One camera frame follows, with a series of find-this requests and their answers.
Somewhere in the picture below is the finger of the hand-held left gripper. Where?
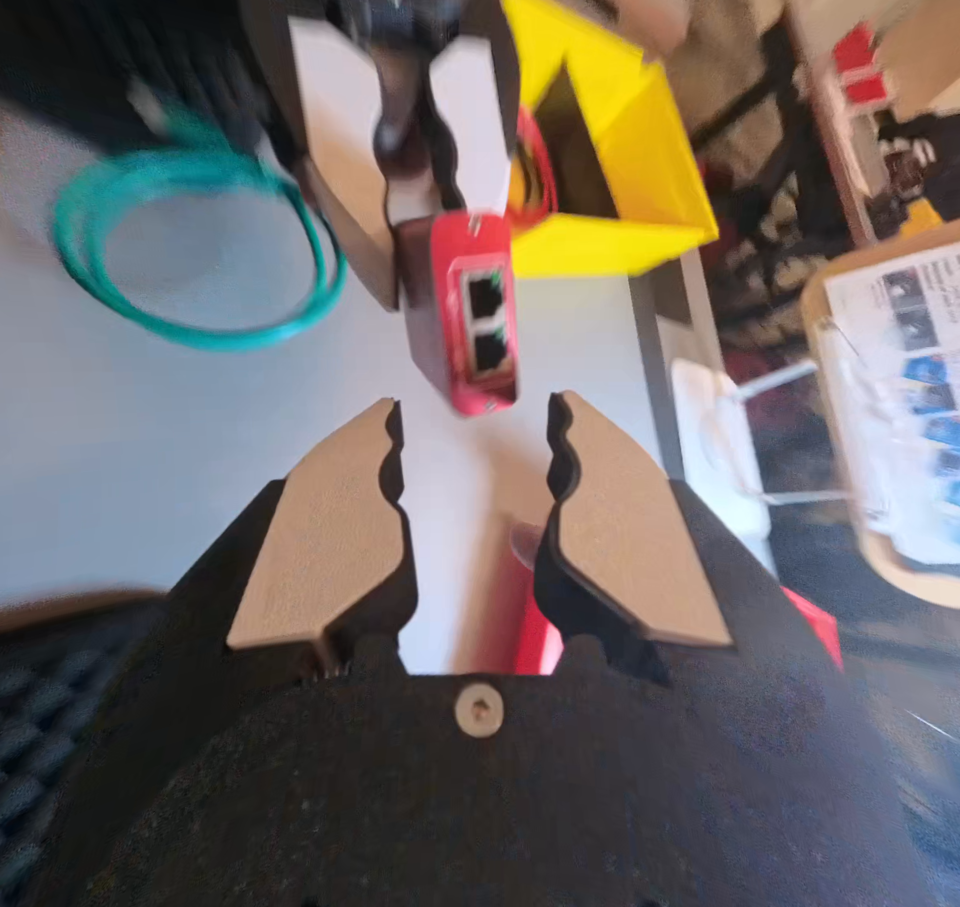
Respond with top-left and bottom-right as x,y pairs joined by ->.
427,34 -> 515,214
288,16 -> 400,313

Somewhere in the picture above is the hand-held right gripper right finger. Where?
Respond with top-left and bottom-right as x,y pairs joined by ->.
531,389 -> 735,649

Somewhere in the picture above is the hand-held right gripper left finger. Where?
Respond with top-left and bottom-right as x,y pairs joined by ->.
225,397 -> 419,679

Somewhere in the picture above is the red ethernet cable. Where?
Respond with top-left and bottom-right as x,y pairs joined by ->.
510,108 -> 560,229

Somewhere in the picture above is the smooth red plastic bin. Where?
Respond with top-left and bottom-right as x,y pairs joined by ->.
516,547 -> 843,677

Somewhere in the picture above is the yellow plastic bin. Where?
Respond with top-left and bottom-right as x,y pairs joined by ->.
498,0 -> 720,278

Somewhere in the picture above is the red network switch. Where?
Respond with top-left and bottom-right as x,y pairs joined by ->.
393,209 -> 520,419

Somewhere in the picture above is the green ethernet cable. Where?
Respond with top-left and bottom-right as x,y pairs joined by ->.
51,78 -> 350,353

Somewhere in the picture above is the person's left hand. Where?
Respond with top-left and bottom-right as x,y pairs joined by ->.
372,108 -> 444,182

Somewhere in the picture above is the instruction sheet on stand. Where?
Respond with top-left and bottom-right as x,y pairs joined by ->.
669,223 -> 960,610

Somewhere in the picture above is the printed instruction sheet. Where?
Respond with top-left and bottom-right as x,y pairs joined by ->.
823,241 -> 960,565

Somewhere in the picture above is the black mesh chair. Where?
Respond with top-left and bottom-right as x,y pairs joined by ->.
0,592 -> 174,907

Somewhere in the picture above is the small red bin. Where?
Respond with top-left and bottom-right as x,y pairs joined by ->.
832,22 -> 890,106

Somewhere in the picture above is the small yellow bin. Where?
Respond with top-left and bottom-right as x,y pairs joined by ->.
900,198 -> 942,241

